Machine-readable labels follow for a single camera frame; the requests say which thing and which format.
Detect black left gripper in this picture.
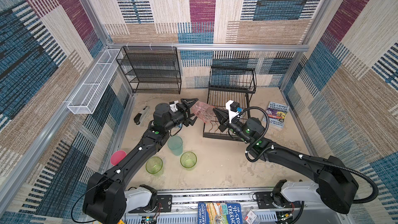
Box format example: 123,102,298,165
164,99,201,134

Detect pink translucent plastic cup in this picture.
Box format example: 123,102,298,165
191,101,216,123

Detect black wire dish rack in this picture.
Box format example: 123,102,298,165
203,65,257,141

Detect green plastic cup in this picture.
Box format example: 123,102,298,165
180,151,198,169
145,157,163,174

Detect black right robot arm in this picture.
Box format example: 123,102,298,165
213,108,359,214

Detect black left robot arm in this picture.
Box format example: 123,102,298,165
83,98,198,224

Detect teal translucent plastic cup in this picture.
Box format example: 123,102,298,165
167,136,183,156

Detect black white stapler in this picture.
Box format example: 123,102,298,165
133,105,150,125

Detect treehouse paperback book on table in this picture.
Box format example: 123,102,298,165
266,102,290,130

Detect black mesh shelf unit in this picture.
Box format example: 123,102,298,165
116,46,182,94

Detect opaque pink plastic cup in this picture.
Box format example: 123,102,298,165
110,150,127,166

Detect treehouse book at front edge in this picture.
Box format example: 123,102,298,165
197,202,244,224

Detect small clear packet with label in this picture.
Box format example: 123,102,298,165
244,209,259,224

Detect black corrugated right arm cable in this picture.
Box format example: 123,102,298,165
239,106,379,224

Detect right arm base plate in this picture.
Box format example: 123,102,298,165
252,191,301,209

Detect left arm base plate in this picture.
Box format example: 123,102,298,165
149,195,173,213

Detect white wire wall basket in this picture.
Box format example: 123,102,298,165
67,49,121,115

